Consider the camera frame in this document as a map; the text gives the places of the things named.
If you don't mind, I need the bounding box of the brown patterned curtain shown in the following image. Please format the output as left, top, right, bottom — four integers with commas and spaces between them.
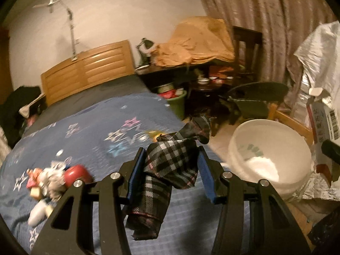
195, 0, 340, 80

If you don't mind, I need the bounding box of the green plastic bucket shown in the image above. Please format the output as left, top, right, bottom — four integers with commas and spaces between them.
166, 89, 188, 120

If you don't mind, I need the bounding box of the white plastic bucket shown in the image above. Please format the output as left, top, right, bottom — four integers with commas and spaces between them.
228, 119, 312, 200

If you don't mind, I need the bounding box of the clear plastic wrapped bundle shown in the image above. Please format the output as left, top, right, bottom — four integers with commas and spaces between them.
295, 74, 314, 123

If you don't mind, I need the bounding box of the round dark wooden stool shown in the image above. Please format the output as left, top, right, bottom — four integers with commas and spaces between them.
190, 80, 226, 112

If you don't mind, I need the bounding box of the small white bottle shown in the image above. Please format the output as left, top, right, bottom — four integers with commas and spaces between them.
28, 199, 51, 227

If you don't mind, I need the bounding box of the labelled cardboard box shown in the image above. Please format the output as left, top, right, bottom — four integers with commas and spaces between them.
305, 96, 340, 184

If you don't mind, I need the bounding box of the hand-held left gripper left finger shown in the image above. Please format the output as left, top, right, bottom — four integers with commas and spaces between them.
30, 147, 146, 255

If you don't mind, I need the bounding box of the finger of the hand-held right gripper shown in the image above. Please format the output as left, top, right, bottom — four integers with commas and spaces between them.
321, 139, 340, 165

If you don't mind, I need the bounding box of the dark wooden chair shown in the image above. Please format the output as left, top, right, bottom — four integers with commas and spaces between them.
232, 26, 263, 80

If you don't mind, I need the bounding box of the wooden headboard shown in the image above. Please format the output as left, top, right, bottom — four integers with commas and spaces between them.
40, 40, 136, 106

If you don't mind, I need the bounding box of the blue star printed blanket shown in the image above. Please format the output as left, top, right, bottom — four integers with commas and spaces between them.
0, 92, 250, 255

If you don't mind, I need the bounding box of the dark desk lamp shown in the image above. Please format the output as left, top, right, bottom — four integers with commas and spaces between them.
136, 38, 157, 67

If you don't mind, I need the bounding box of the pink snack packet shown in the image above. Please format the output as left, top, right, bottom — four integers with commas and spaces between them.
27, 168, 43, 189

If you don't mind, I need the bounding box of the white crumpled plastic sheet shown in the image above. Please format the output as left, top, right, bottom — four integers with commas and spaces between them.
282, 21, 340, 213

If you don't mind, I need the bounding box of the dark clothes pile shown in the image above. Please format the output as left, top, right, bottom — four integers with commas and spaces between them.
0, 85, 47, 149

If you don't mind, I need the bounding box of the red round toy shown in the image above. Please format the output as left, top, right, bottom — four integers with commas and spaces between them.
64, 165, 92, 188

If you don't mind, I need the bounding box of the black plaid cloth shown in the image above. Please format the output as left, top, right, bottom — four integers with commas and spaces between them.
125, 115, 211, 241

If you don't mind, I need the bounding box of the red plastic bag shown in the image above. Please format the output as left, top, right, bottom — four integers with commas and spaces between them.
159, 85, 184, 99

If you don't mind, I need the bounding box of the black plastic bag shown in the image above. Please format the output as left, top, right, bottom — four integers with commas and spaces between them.
308, 212, 340, 255

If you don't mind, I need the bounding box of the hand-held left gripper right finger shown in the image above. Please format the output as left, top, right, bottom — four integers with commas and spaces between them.
198, 146, 311, 255

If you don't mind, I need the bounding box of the grey bed sheet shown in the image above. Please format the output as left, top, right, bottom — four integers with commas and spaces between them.
23, 74, 149, 136

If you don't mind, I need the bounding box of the dark wooden desk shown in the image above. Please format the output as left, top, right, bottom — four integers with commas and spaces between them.
135, 61, 234, 85

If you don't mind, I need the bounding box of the orange cloth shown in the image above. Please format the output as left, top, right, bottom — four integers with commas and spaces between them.
154, 16, 235, 67

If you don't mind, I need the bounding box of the dark wicker chair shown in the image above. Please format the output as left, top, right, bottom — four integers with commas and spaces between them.
219, 82, 289, 124

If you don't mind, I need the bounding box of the light wooden chair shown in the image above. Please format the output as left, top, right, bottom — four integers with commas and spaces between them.
268, 103, 314, 146

